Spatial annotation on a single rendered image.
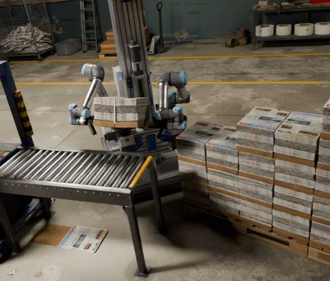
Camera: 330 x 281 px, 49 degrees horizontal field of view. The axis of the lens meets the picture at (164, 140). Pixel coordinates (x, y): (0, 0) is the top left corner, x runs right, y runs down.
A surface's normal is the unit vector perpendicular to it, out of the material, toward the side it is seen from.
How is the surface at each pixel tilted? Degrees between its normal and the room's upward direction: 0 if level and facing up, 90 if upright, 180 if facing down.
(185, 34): 90
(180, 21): 90
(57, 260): 0
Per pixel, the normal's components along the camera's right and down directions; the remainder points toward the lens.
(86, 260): -0.11, -0.88
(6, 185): -0.29, 0.48
